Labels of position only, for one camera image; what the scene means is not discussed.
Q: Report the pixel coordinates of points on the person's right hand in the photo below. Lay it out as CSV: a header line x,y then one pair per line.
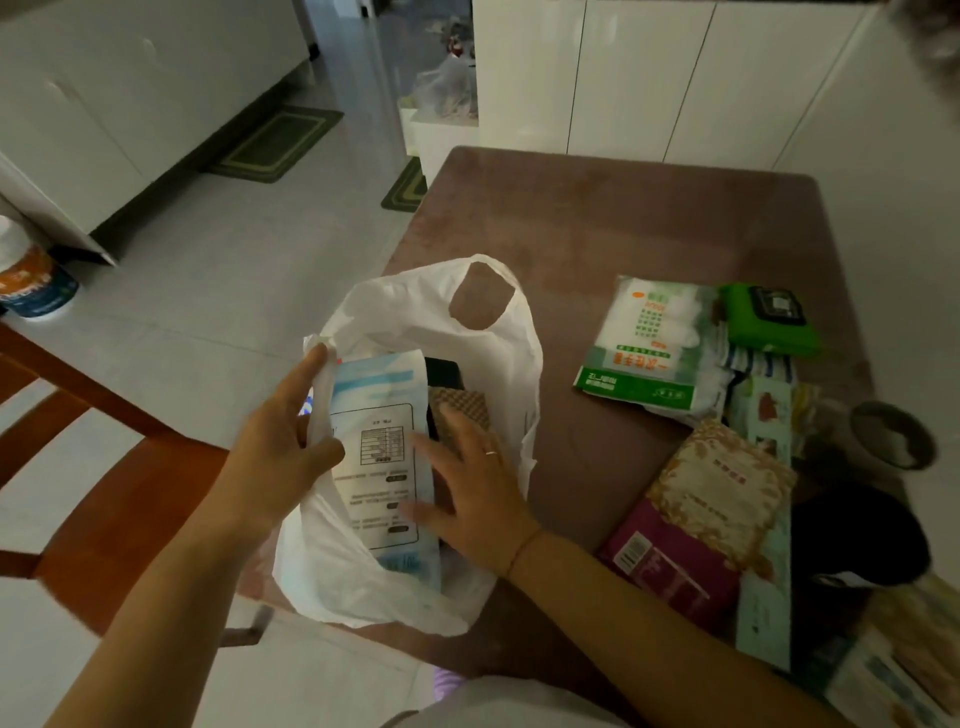
x,y
487,517

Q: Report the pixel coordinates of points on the person's left hand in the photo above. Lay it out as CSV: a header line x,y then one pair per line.
x,y
277,457

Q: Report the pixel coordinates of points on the light blue white packet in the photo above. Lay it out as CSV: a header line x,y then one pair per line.
x,y
375,465

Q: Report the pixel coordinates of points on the white plastic bag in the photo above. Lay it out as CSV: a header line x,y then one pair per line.
x,y
337,585

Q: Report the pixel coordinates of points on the dark green tissue box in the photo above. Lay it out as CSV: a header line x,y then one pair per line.
x,y
450,373

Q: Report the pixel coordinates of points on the magenta beige nut box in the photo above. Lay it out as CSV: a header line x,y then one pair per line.
x,y
697,510

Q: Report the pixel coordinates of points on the white green glove packet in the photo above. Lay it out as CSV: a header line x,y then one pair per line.
x,y
645,337

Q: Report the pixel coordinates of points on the long light green box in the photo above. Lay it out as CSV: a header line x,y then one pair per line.
x,y
765,600

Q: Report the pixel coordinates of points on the blue striped packet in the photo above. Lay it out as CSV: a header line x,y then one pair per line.
x,y
757,365

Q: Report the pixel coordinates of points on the green wet wipes pack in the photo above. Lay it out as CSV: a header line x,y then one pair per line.
x,y
765,334

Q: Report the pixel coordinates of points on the person's right forearm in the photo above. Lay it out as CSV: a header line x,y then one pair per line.
x,y
660,645

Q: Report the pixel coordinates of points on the person's left forearm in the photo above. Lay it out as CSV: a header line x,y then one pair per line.
x,y
150,637

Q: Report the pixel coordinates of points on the person's purple slipper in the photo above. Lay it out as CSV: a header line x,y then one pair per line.
x,y
448,684

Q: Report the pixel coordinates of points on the person's white shirt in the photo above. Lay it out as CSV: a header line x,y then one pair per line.
x,y
510,709

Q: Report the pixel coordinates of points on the clear plastic bag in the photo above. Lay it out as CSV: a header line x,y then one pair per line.
x,y
446,90

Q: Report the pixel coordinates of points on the brown wooden chair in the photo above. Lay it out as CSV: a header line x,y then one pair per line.
x,y
112,525

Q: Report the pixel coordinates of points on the small green doormat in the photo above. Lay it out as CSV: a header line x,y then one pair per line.
x,y
405,187

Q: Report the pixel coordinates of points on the white orange blue bucket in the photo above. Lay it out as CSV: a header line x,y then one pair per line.
x,y
30,281

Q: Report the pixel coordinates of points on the large green doormat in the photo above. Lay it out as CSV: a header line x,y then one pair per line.
x,y
274,144

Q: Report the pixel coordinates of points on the reddish brown table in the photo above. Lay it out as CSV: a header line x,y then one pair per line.
x,y
600,217

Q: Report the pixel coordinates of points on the white low box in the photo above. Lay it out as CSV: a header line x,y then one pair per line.
x,y
442,146

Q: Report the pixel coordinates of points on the long white cabinet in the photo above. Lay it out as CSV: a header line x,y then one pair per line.
x,y
135,90

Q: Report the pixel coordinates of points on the grey metal cup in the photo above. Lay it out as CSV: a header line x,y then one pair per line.
x,y
892,435

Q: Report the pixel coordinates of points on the beige snack packet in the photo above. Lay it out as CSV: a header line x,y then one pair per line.
x,y
900,660

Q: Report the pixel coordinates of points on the white three door cabinet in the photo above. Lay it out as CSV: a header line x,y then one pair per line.
x,y
637,75

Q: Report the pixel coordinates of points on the white counter steel top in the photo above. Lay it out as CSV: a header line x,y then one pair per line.
x,y
885,225

